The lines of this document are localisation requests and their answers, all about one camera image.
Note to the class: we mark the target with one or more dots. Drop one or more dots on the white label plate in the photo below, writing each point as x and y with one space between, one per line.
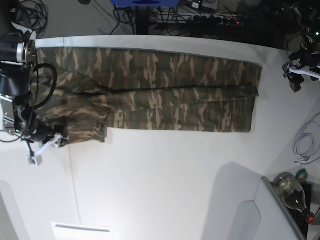
63 231

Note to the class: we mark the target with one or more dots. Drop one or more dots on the black power strip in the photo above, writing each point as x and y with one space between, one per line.
219 19

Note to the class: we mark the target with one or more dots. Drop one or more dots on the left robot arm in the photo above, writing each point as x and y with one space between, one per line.
304 16

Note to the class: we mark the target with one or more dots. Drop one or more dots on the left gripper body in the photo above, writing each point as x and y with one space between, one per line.
306 61

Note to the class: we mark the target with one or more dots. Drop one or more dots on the camouflage t-shirt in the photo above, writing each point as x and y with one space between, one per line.
134 89

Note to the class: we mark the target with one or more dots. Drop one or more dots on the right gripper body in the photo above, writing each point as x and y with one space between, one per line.
28 131

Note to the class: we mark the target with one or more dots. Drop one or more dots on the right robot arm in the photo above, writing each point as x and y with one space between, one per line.
18 63

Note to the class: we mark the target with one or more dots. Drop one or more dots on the green tape roll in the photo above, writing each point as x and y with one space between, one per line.
302 175

